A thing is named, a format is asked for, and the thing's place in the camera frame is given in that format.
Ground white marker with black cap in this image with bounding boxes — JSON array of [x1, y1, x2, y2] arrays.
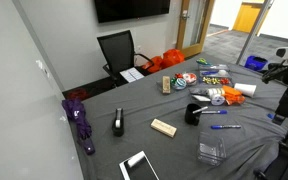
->
[[192, 105, 209, 115]]

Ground white paper cup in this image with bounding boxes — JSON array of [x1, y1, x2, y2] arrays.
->
[[233, 82, 258, 98]]

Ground silver marker with blue cap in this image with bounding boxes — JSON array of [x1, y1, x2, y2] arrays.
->
[[201, 109, 228, 115], [210, 124, 242, 130]]

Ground orange tissue cloth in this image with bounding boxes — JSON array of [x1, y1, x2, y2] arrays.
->
[[221, 85, 247, 106]]

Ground blue plastic bin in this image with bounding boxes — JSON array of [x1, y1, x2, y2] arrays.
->
[[243, 55, 269, 72]]

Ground clear compartment organiser tray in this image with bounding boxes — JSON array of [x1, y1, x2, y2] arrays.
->
[[197, 63, 233, 86]]

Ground clear acrylic box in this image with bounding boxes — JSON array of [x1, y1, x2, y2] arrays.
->
[[196, 131, 227, 167]]

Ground gold gift bows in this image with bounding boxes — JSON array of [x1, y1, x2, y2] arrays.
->
[[202, 76, 221, 85]]

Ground white card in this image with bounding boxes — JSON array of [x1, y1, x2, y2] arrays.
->
[[192, 94, 212, 103]]

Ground blue ribbon roll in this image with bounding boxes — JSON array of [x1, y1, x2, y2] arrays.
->
[[201, 69, 220, 76]]

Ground clear plastic tray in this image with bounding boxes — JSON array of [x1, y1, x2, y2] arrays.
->
[[188, 86, 247, 107], [156, 72, 199, 95]]

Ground black mug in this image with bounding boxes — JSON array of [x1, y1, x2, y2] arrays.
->
[[184, 103, 203, 127]]

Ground green and blue scissors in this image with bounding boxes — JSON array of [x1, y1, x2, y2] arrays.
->
[[195, 57, 212, 67]]

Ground clear tub of teal ribbon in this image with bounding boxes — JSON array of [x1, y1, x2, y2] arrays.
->
[[172, 77, 188, 91]]

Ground wooden glass panel door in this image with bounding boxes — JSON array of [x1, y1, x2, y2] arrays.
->
[[175, 0, 216, 58]]

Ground yellow door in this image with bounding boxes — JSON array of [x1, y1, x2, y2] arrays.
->
[[232, 1, 265, 34]]

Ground wooden greetings stamp block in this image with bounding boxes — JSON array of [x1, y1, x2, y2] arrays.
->
[[150, 118, 178, 139]]

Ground plain wooden stamp block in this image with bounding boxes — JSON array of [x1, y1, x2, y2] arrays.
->
[[161, 75, 172, 95]]

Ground orange plastic bag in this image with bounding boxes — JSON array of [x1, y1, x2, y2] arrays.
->
[[162, 48, 186, 69], [142, 55, 165, 74]]

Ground white framed tablet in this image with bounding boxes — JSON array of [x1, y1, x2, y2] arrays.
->
[[118, 150, 161, 180]]

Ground white paper sheet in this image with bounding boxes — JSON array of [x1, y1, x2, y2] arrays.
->
[[119, 67, 146, 84]]

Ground black tape dispenser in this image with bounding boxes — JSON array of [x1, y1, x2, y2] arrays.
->
[[111, 107, 126, 138]]

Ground black mesh office chair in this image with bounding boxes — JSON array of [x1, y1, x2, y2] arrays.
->
[[96, 29, 155, 88]]

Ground purple folded umbrella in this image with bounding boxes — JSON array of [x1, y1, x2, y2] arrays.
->
[[61, 98, 97, 156]]

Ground red bag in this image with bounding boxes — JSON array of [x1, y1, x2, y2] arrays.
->
[[66, 88, 90, 101]]

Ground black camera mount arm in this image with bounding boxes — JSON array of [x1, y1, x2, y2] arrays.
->
[[261, 59, 288, 85]]

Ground grey metal frame post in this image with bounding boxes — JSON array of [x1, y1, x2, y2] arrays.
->
[[235, 0, 275, 66]]

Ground black wall television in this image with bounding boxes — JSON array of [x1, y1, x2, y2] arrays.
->
[[93, 0, 172, 24]]

